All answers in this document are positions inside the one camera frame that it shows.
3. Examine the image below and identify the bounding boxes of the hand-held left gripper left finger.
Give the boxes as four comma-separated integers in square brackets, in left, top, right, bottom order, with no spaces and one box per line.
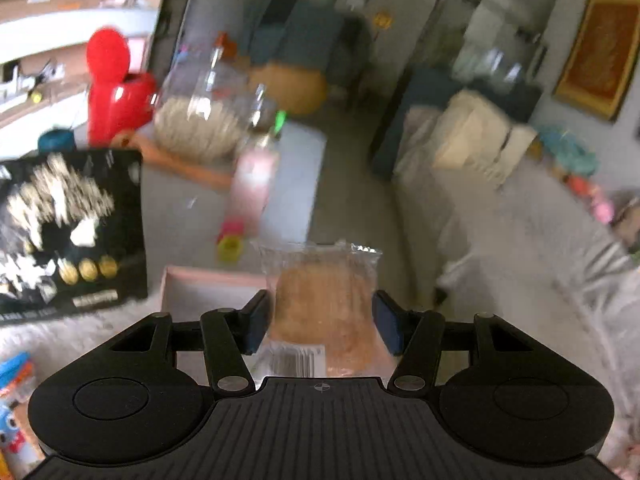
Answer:
[107,289,273,393]

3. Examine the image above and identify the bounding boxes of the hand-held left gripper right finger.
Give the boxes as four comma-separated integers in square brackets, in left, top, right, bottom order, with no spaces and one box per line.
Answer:
[372,290,531,393]

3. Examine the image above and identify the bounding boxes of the pink cardboard box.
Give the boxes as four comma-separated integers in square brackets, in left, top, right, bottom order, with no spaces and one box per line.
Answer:
[160,266,273,383]

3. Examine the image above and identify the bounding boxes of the round pastry clear packet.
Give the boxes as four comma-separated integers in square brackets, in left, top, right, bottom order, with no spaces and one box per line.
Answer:
[252,240,396,378]

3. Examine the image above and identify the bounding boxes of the yellow green small cup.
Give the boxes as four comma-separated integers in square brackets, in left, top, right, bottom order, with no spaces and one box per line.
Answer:
[217,220,246,263]

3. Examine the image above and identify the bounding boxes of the pink plastic container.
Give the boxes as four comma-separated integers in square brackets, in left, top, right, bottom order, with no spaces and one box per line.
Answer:
[230,147,281,226]

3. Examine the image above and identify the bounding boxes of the grey side table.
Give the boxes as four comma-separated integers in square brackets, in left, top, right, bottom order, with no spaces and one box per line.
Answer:
[257,122,328,246]

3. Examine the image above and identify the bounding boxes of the wooden tray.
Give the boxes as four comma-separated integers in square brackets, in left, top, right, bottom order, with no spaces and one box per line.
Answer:
[110,130,236,191]

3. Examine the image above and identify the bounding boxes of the white lace tablecloth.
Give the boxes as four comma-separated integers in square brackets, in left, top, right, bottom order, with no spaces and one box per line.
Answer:
[0,290,166,411]

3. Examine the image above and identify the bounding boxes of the beige cushion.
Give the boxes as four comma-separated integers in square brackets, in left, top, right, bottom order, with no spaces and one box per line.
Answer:
[432,90,538,191]

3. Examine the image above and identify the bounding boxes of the small glass jar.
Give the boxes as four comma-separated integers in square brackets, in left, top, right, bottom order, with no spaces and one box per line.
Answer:
[245,82,281,146]

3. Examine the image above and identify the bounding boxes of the large glass jar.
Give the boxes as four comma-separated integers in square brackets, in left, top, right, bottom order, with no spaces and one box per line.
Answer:
[152,35,256,161]

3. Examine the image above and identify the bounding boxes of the black snack bag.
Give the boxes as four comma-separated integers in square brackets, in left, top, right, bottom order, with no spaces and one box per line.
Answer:
[0,147,149,318]

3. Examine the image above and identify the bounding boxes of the colorful toy pile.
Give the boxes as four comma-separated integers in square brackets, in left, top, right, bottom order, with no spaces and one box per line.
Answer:
[537,125,616,221]

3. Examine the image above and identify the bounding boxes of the blue cartoon snack packet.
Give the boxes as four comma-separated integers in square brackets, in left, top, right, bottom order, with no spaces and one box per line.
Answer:
[0,352,46,476]

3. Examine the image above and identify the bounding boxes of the red figure-shaped container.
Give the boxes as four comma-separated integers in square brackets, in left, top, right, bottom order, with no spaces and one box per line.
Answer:
[85,27,158,143]

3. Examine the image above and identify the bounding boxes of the small teal object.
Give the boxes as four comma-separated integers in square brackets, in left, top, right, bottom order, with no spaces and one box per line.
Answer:
[37,129,76,153]

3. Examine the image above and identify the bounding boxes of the gold framed picture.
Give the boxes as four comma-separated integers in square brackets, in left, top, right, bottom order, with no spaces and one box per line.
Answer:
[552,0,640,121]

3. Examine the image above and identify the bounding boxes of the white shelf unit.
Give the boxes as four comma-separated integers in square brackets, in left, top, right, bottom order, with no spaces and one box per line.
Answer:
[0,0,161,111]

